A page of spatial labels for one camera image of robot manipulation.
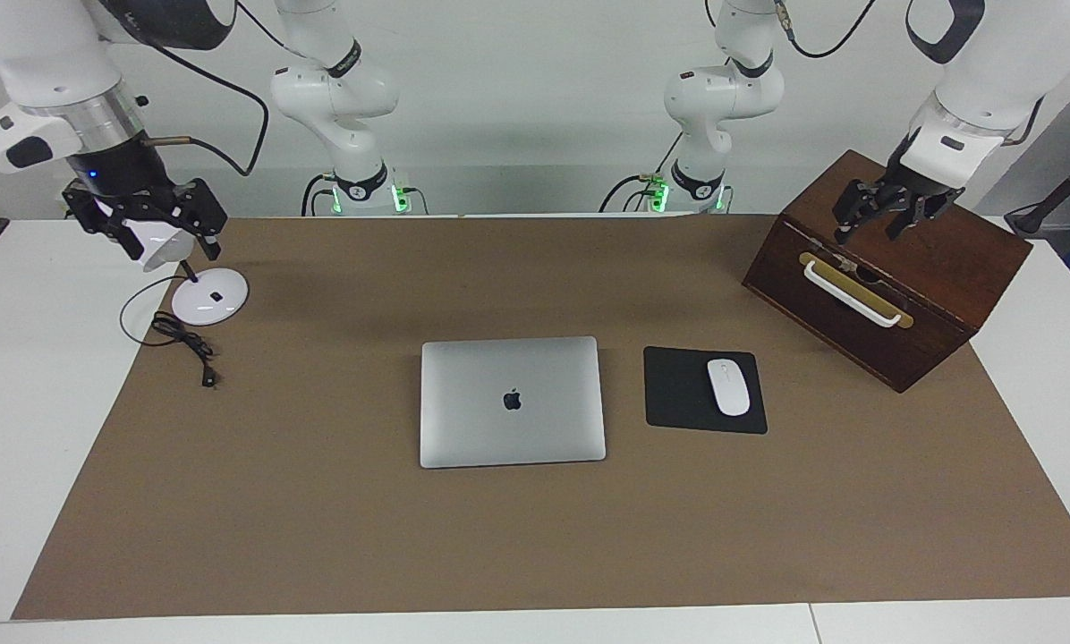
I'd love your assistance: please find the black base cable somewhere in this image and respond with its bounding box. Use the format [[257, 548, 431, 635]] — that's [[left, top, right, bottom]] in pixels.
[[599, 132, 684, 214], [301, 174, 339, 217]]

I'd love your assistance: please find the dark brown wooden box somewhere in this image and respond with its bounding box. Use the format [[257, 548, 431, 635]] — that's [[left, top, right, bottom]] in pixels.
[[742, 149, 1034, 394]]

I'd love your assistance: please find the white desk lamp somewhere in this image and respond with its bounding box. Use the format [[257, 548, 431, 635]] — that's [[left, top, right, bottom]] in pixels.
[[132, 219, 250, 326]]

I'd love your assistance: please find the brown table mat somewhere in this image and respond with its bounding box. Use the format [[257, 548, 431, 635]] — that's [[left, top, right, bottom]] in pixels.
[[12, 215, 1070, 621]]

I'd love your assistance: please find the black stand leg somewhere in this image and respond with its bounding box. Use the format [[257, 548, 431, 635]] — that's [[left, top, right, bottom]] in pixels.
[[1005, 143, 1070, 238]]

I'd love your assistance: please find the silver grey laptop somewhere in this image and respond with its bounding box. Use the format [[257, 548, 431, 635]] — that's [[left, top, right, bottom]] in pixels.
[[420, 336, 607, 470]]

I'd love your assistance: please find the white box handle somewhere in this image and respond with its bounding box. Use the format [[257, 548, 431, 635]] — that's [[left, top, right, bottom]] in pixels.
[[803, 259, 903, 328]]

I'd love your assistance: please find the black mouse pad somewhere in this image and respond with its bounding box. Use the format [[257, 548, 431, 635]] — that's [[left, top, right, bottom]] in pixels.
[[643, 346, 769, 436]]

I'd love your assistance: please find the white computer mouse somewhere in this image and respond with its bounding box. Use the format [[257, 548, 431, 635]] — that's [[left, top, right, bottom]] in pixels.
[[707, 358, 752, 418]]

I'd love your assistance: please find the black lamp power cable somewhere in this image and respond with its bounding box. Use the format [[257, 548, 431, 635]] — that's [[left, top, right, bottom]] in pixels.
[[120, 273, 220, 389]]

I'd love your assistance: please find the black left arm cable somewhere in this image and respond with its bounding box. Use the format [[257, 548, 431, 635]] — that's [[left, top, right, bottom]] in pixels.
[[772, 0, 1046, 148]]

